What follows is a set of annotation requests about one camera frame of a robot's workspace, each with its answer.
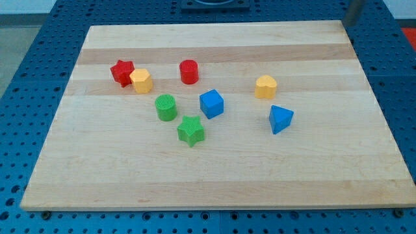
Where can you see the yellow heart block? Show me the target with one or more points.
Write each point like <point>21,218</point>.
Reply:
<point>265,87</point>

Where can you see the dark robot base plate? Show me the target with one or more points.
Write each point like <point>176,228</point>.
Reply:
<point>214,4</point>

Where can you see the yellow hexagon block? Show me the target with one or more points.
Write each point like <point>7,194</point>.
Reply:
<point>141,80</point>

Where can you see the green star block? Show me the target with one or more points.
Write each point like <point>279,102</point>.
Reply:
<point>191,130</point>

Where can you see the green cylinder block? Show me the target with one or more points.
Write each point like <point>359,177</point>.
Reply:
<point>166,107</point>

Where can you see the wooden board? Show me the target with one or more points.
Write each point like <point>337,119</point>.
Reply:
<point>107,150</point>

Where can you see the red cylinder block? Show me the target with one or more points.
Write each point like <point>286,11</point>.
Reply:
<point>189,72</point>

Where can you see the red star block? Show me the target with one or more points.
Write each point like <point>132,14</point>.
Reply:
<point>121,71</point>

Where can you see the blue triangle block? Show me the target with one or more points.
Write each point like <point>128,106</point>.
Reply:
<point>279,118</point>

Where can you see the blue cube block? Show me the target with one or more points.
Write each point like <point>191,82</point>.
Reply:
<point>211,104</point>

